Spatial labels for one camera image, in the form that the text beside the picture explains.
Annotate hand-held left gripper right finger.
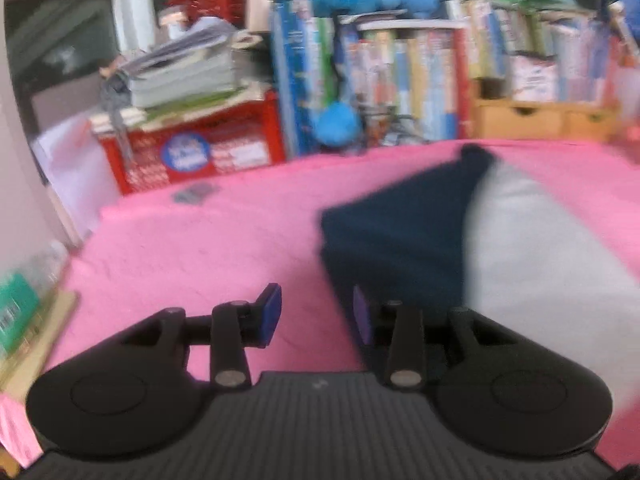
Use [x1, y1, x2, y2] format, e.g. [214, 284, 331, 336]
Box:
[351, 285, 506, 391]

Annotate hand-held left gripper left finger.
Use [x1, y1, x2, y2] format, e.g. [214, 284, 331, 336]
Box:
[117, 282, 283, 391]

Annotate navy and white jacket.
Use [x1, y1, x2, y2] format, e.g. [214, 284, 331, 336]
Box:
[320, 144, 640, 411]

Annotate pink blanket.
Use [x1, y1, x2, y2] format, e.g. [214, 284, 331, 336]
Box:
[0, 139, 640, 466]

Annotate shiny metal object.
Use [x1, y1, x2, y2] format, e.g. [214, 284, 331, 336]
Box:
[365, 112, 416, 146]

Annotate blue plush ball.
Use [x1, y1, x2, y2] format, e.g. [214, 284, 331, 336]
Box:
[317, 102, 361, 146]

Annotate wooden board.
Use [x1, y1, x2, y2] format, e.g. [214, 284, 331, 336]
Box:
[0, 290, 81, 403]

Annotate white plastic bag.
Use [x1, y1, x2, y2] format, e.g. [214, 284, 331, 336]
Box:
[32, 115, 123, 243]

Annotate tall blue picture book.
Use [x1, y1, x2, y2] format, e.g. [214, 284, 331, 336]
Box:
[272, 0, 336, 156]

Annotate stack of papers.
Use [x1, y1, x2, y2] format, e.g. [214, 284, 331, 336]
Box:
[90, 15, 273, 133]

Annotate green box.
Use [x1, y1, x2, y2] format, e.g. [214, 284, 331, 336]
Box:
[0, 272, 41, 356]

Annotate row of colourful books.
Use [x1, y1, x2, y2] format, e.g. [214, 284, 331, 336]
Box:
[335, 0, 640, 143]

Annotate wooden drawer organizer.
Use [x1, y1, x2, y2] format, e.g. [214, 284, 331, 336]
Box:
[472, 97, 623, 141]

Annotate white printed box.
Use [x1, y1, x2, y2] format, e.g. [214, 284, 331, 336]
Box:
[510, 55, 558, 102]

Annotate red plastic basket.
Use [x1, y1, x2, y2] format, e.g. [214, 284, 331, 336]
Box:
[167, 0, 251, 26]

